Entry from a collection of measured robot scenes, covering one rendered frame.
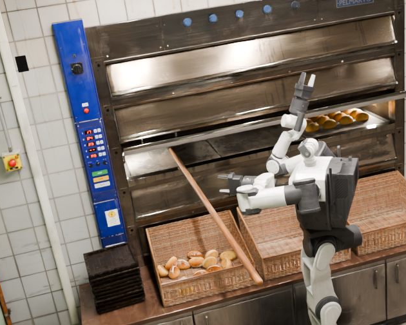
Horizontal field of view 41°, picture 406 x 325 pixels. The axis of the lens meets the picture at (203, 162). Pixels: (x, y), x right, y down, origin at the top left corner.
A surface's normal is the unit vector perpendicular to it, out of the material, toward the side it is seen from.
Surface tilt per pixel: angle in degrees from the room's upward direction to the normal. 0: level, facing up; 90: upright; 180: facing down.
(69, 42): 90
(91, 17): 90
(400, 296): 90
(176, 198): 70
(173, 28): 90
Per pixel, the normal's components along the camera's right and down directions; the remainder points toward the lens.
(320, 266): 0.25, 0.32
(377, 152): 0.18, -0.01
